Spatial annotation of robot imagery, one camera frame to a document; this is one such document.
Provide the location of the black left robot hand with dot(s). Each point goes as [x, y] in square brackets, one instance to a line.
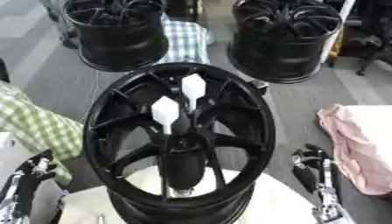
[31, 175]

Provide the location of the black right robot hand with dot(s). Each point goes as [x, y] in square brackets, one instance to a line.
[307, 178]

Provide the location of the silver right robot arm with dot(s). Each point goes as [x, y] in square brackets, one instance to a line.
[331, 213]

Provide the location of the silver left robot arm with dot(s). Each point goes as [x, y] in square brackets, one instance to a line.
[6, 204]

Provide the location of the large black spoked wheel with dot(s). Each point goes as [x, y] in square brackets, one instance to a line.
[250, 116]

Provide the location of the black wheel rim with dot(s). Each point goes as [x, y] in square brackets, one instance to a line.
[122, 43]
[280, 58]

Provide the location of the white pin with flat head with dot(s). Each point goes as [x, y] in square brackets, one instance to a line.
[194, 86]
[165, 112]

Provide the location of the white round stand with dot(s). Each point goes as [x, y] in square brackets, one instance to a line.
[286, 204]

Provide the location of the pink plastic bag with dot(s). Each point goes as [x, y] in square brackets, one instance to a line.
[365, 145]

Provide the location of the black chair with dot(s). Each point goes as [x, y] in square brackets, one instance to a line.
[370, 40]

